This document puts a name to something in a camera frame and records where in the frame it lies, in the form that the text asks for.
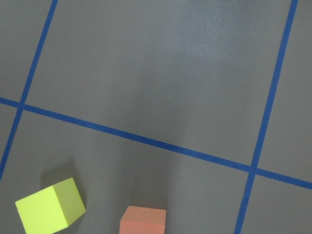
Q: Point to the orange foam block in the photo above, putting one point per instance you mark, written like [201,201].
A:
[141,220]

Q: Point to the yellow foam block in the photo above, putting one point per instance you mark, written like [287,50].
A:
[52,209]

